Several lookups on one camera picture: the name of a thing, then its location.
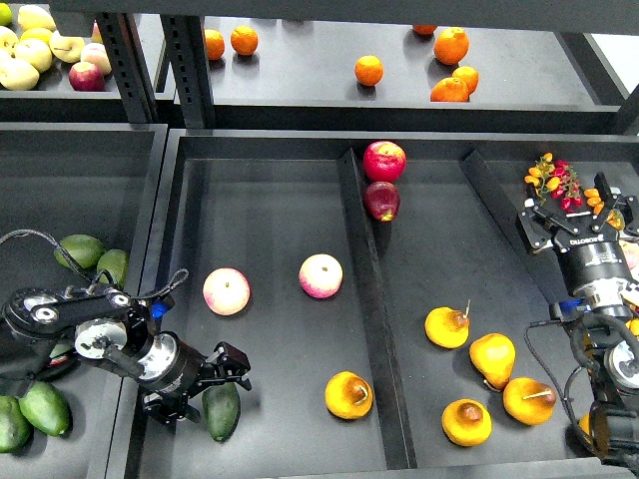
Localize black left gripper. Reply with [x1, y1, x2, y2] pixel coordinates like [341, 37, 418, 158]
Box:
[136, 331, 252, 424]

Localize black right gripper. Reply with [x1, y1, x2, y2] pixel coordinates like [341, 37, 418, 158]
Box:
[516, 172, 638, 317]

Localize dark green avocado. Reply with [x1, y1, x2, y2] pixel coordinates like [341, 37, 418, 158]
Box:
[202, 382, 241, 442]

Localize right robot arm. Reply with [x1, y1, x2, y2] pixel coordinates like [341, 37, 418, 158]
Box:
[517, 173, 638, 473]

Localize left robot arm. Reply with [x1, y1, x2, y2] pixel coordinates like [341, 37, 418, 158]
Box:
[1, 268, 252, 424]

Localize yellow pear upright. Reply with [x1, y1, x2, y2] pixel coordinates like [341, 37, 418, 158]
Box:
[469, 333, 516, 390]

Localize green avocado top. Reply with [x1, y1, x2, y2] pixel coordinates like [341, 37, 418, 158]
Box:
[59, 234, 106, 269]

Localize green avocado bottom left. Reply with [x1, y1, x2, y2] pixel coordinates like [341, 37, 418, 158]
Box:
[0, 396, 32, 453]

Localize yellow pear with stem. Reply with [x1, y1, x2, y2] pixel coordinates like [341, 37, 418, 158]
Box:
[502, 377, 557, 426]

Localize yellow pear bottom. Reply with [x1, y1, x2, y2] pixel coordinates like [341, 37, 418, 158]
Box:
[441, 398, 492, 447]

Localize cherry tomato cluster top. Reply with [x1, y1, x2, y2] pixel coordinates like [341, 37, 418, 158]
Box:
[523, 152, 583, 213]

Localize pink apple left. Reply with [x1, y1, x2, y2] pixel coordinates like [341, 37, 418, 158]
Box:
[203, 267, 251, 316]

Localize white checker tag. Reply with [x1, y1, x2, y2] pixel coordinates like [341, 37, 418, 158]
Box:
[621, 283, 639, 306]

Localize orange behind front orange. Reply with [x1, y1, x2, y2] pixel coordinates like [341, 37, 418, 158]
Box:
[451, 66, 479, 95]

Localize front orange on shelf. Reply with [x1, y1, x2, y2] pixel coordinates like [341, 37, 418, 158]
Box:
[430, 77, 470, 103]

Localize dark red apple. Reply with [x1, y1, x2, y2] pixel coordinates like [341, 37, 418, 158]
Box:
[363, 181, 400, 223]

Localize bright red apple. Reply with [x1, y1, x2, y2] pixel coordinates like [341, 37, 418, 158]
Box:
[362, 141, 407, 183]

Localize black middle tray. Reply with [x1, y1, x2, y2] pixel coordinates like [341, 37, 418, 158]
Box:
[122, 130, 638, 478]

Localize black tray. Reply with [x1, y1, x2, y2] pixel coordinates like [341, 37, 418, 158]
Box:
[1, 124, 167, 478]
[122, 130, 638, 478]

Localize large orange on shelf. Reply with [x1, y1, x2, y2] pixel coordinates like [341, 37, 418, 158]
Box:
[433, 27, 470, 65]

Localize black left tray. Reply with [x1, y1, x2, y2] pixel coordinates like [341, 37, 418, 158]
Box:
[1, 124, 167, 478]

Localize orange at shelf centre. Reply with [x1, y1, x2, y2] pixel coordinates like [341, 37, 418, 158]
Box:
[354, 55, 384, 87]

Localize red apple on shelf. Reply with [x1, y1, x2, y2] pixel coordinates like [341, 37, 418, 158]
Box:
[69, 61, 106, 92]

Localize orange left on shelf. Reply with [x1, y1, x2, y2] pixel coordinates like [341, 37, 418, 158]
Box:
[231, 25, 259, 56]

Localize peach on shelf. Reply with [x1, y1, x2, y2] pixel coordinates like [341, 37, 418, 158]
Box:
[80, 43, 112, 77]

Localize pale yellow apple front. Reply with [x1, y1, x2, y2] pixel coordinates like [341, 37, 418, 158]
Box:
[0, 58, 40, 91]

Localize orange cherry tomato string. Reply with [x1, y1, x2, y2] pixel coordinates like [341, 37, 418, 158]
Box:
[582, 187, 626, 231]

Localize green avocado by wall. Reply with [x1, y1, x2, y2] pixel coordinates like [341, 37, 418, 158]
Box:
[96, 248, 129, 287]

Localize orange beside shelf post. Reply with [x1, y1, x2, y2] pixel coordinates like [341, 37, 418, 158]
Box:
[205, 29, 226, 61]

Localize black shelf post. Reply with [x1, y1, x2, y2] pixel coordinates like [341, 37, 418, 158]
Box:
[160, 14, 216, 129]

